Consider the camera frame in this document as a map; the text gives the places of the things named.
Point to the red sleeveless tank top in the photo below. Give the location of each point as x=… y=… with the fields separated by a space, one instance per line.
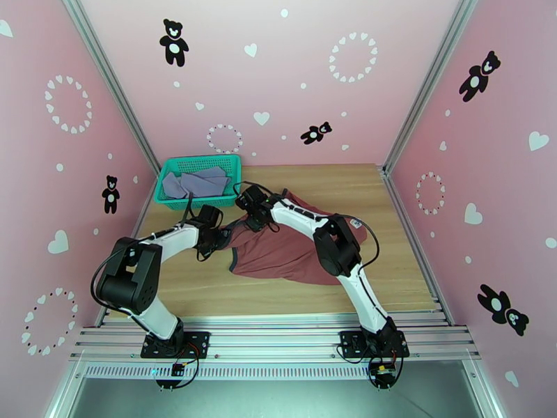
x=270 y=255

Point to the purple fabric garment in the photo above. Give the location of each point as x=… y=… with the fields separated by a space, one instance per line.
x=200 y=184

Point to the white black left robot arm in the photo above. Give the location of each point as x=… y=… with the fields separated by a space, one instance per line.
x=174 y=240

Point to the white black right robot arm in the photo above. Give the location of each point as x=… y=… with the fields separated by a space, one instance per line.
x=296 y=221

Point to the teal plastic mesh basket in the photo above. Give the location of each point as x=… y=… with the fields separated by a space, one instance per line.
x=204 y=159

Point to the black power connector board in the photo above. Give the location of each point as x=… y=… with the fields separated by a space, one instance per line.
x=178 y=369

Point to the perforated metal strip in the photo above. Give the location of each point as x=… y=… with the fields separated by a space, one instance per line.
x=278 y=372

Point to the grey sheet metal panel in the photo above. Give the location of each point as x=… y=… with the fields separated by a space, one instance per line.
x=278 y=399

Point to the black yellow power connector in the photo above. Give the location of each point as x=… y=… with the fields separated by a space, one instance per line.
x=384 y=374

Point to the aluminium table side rail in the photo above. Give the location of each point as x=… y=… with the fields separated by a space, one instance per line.
x=398 y=203
x=140 y=218

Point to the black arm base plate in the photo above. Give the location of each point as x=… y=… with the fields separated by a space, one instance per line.
x=350 y=342
x=198 y=342

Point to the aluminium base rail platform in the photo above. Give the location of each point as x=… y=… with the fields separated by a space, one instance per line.
x=278 y=338

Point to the aluminium frame post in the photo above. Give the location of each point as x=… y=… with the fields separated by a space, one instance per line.
x=111 y=81
x=431 y=81

